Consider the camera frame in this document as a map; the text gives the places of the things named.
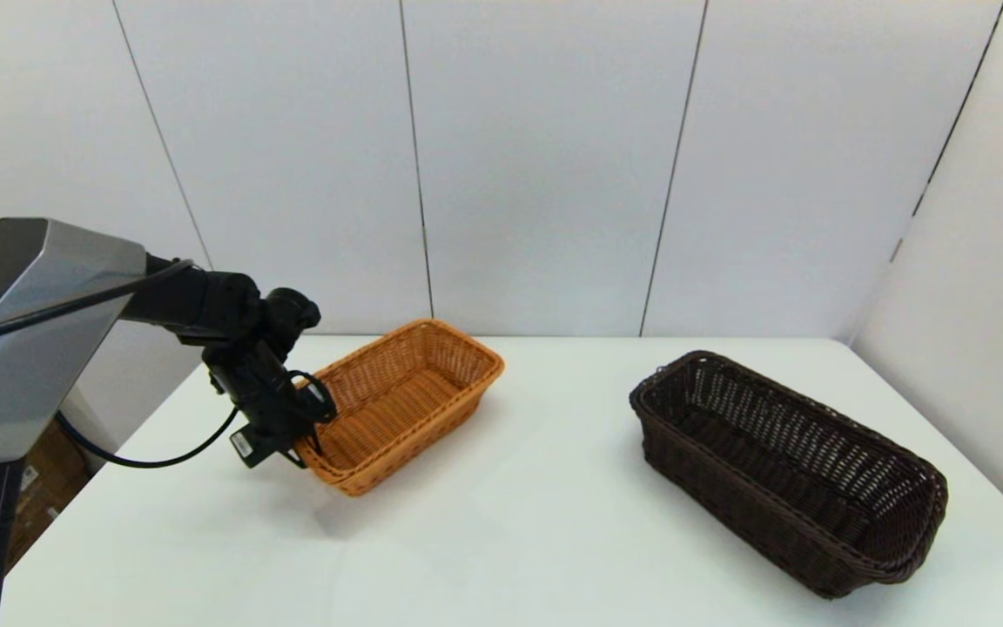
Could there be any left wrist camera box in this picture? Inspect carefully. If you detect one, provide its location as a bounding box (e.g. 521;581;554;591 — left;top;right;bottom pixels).
230;422;283;469

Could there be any orange wicker basket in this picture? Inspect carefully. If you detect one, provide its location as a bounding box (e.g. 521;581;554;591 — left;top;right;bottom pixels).
293;318;505;497

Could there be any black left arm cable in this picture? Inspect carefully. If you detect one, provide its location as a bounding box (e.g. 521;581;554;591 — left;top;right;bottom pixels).
0;259;241;469

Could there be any dark brown wicker basket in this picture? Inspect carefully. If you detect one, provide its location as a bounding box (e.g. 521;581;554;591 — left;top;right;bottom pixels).
629;350;949;599

